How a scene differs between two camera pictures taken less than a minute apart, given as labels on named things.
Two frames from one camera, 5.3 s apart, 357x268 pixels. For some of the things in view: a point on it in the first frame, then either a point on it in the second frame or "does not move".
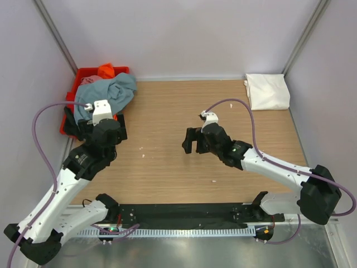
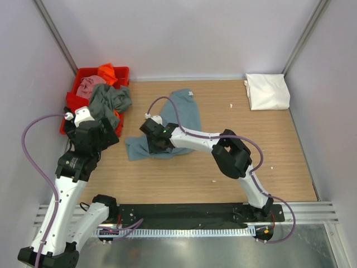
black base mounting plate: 192,215 does not move
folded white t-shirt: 267,91 does not move
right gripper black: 192,134 -> 153,149
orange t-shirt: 106,71 does not move
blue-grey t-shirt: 119,90 -> 188,115
